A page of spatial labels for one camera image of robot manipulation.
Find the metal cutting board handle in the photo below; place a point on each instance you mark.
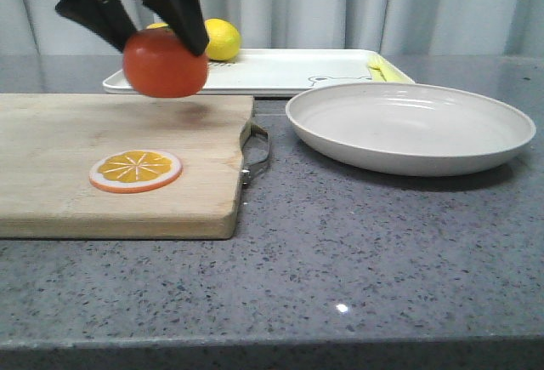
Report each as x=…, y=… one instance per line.
x=256, y=151

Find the yellow plastic fork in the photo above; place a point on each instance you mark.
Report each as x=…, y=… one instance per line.
x=382, y=70

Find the wooden cutting board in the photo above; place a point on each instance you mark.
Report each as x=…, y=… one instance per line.
x=49, y=142

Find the grey curtain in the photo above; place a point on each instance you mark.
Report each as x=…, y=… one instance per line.
x=390, y=27

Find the orange slice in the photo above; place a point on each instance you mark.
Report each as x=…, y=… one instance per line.
x=135, y=171

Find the beige round plate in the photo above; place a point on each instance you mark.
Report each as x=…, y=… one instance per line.
x=409, y=129

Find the orange mandarin fruit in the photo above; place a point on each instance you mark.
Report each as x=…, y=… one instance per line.
x=155, y=63

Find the white rectangular tray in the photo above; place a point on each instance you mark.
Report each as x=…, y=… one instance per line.
x=276, y=72

